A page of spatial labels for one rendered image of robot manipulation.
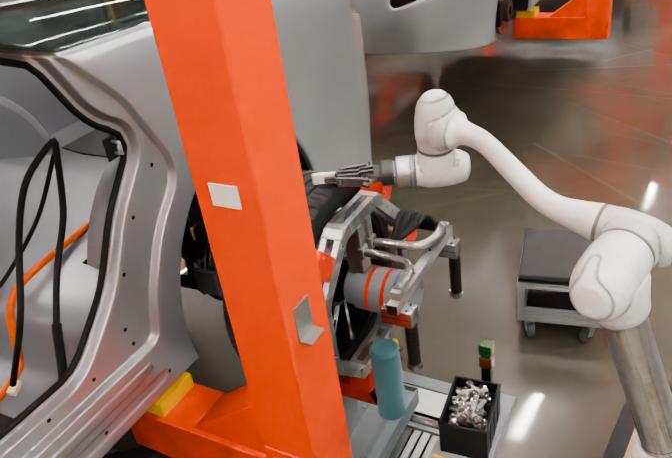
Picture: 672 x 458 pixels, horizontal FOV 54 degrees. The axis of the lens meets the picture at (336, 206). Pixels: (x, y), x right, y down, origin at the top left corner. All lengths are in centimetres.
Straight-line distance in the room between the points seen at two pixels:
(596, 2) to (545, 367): 304
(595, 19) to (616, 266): 391
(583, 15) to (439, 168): 361
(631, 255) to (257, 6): 93
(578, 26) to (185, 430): 421
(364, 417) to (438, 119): 120
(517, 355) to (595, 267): 158
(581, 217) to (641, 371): 37
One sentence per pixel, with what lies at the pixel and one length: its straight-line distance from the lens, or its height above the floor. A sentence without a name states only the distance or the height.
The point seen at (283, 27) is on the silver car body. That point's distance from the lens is 225.
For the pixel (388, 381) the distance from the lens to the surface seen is 202.
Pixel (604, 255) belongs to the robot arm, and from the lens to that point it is 154.
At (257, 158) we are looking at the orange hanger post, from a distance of 126.
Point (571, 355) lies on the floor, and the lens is 308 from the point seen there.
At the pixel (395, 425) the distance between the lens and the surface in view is 256.
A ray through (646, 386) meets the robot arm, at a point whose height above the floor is 88.
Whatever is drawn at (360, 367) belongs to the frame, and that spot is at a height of 64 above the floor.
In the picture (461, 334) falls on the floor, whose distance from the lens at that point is 316.
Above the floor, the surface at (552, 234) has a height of 34.
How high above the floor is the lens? 205
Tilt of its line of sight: 29 degrees down
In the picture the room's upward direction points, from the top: 9 degrees counter-clockwise
